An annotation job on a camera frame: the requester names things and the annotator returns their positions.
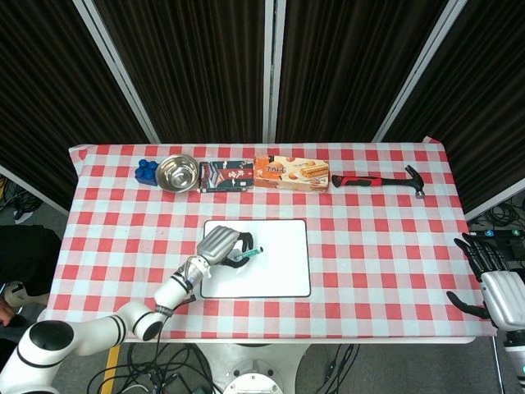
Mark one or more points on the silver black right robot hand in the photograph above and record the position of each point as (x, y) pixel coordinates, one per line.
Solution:
(502, 291)

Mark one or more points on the black device with round stickers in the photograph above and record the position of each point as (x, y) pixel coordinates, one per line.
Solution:
(508, 242)

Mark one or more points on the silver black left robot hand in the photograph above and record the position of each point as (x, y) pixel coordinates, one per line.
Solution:
(215, 244)

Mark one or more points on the orange egg roll biscuit box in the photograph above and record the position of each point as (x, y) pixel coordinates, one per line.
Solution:
(287, 177)

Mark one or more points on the green marker pen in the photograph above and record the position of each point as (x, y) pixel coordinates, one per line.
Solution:
(252, 253)

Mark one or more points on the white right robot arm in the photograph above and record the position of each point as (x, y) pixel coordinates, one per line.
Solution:
(514, 355)

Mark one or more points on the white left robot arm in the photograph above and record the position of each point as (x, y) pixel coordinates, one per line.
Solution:
(176, 289)

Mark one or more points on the dark corrugated partition panel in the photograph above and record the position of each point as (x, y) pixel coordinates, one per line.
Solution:
(348, 70)
(197, 70)
(484, 123)
(41, 102)

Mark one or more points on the white board with black rim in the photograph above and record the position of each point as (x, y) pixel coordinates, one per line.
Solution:
(279, 267)

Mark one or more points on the dark flat printed carton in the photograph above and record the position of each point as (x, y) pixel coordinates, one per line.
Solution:
(229, 177)

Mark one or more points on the blue studded building block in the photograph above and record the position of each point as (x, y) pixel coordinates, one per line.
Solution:
(145, 178)

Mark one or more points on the stainless steel bowl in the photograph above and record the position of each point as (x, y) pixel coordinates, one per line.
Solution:
(176, 174)

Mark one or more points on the red white checkered tablecloth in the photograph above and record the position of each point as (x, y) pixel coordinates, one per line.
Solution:
(369, 267)

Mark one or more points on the person in black clothes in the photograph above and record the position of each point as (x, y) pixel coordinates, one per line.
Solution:
(28, 258)

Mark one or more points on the red black claw hammer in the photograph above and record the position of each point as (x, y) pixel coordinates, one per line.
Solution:
(357, 180)

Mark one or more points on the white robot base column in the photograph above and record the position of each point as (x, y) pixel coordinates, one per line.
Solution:
(254, 369)

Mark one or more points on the white partition frame post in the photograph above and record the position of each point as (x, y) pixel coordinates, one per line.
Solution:
(274, 70)
(115, 70)
(418, 70)

